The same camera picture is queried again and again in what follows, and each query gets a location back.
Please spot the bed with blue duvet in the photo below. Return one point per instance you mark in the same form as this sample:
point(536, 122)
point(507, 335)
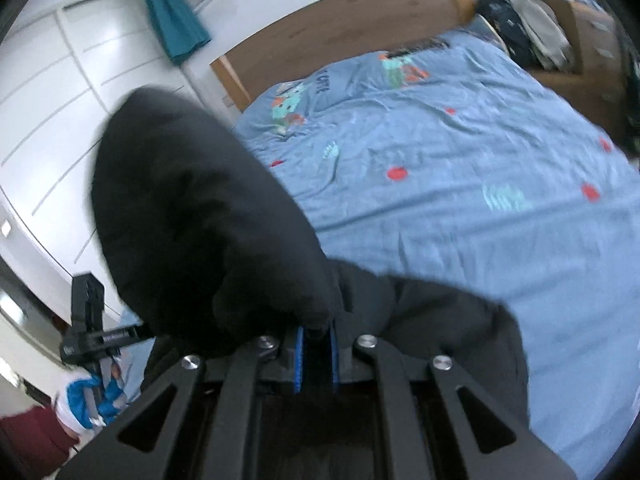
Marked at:
point(450, 210)

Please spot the wooden headboard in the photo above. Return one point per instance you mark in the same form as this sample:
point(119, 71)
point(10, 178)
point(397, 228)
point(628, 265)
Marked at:
point(325, 25)

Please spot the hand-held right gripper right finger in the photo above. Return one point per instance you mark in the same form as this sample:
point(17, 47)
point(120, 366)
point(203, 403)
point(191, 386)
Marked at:
point(334, 360)

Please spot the wall switch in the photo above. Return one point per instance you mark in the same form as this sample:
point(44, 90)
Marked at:
point(5, 229)

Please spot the beige cloth pile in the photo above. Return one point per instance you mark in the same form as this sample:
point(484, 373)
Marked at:
point(545, 30)

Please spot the person's left hand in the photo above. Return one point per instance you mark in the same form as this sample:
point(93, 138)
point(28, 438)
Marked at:
point(80, 395)

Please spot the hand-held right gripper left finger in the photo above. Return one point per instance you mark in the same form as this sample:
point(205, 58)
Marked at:
point(300, 360)

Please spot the white wardrobe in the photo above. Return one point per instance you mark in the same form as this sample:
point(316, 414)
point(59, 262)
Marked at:
point(60, 110)

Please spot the black puffer jacket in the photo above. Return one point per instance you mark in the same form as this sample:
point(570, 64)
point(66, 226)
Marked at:
point(200, 210)

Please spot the teal curtain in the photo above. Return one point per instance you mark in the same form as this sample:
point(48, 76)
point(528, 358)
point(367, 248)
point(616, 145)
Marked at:
point(170, 15)

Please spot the black backpack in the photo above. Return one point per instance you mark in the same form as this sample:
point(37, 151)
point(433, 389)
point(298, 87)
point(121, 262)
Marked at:
point(505, 25)

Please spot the person's left forearm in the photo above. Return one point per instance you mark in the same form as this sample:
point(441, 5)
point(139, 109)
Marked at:
point(30, 440)

